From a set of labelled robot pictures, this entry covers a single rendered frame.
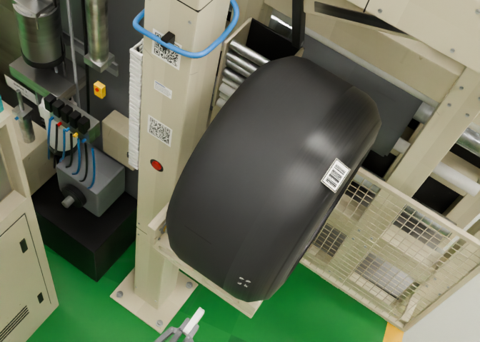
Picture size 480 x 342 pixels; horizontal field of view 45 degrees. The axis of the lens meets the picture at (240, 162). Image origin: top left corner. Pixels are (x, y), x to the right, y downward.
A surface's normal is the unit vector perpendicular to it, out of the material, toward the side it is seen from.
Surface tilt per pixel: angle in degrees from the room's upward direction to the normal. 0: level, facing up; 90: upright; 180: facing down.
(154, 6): 90
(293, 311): 0
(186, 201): 64
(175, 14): 90
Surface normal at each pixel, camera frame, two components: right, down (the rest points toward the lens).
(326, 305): 0.16, -0.55
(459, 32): -0.54, 0.65
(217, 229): -0.42, 0.35
